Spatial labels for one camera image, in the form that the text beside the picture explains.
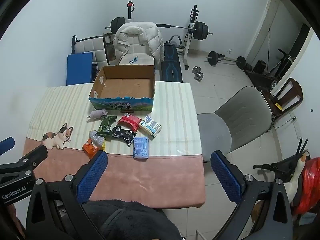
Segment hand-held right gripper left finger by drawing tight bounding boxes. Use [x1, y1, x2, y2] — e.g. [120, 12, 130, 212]
[25, 150, 108, 240]

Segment purple soft toy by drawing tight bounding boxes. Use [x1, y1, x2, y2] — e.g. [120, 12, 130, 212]
[87, 108, 109, 122]

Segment barbell with black plates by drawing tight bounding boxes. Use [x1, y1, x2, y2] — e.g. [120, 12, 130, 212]
[104, 17, 214, 41]

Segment orange packet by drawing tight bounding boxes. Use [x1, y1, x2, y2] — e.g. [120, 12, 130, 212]
[82, 140, 105, 159]

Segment beige upholstered chair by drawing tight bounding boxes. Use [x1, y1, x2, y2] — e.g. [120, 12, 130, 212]
[118, 53, 155, 67]

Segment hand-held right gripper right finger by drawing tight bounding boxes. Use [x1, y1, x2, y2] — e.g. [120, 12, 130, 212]
[210, 150, 294, 240]

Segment green packet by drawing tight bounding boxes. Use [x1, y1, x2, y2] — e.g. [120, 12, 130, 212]
[96, 115, 117, 137]

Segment light blue packet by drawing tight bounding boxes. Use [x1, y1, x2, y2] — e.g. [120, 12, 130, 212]
[133, 137, 150, 159]

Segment rack post with red knob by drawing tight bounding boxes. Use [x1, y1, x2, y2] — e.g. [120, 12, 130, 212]
[125, 0, 136, 21]

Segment beige puffer jacket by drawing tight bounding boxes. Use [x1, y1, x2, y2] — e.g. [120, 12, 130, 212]
[113, 22, 164, 66]

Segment white barbell rack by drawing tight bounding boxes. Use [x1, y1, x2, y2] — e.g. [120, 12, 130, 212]
[175, 4, 200, 70]

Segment small barbell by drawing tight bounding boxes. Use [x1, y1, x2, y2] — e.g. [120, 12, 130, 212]
[206, 51, 247, 70]

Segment white and blue packet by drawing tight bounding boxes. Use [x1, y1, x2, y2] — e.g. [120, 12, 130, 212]
[138, 115, 162, 139]

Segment cardboard box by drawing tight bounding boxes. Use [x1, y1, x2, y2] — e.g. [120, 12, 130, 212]
[88, 65, 156, 112]

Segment black weight bench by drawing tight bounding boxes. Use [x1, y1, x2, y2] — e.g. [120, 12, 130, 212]
[160, 36, 184, 82]

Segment silver scrubber sponge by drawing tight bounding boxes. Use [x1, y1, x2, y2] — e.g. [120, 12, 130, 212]
[89, 130, 106, 147]

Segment black scooter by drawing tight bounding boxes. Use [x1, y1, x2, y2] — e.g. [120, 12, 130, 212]
[253, 137, 311, 181]

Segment red packet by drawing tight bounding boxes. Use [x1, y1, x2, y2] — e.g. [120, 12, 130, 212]
[117, 113, 142, 133]

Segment red plastic bag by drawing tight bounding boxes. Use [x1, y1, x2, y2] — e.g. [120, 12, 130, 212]
[292, 157, 320, 216]

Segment black packet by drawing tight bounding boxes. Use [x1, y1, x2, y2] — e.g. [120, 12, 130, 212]
[110, 126, 137, 147]

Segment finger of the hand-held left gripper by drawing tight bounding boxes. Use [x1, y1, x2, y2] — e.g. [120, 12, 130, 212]
[0, 137, 15, 156]
[0, 144, 48, 179]

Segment dark exercise equipment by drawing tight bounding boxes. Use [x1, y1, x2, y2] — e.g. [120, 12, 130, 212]
[244, 49, 296, 93]

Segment white quilted chair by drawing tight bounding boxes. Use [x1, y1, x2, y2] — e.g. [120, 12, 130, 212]
[72, 35, 110, 67]

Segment grey shell chair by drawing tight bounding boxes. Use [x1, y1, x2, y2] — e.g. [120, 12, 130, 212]
[197, 86, 273, 162]

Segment blue foam mat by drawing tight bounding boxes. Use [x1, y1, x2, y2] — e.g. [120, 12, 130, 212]
[66, 52, 94, 86]

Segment white goose plush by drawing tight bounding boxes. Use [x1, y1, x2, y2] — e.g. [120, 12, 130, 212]
[284, 152, 307, 201]

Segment brown wooden chair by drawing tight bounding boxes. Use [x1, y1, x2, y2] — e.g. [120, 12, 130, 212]
[269, 77, 304, 117]

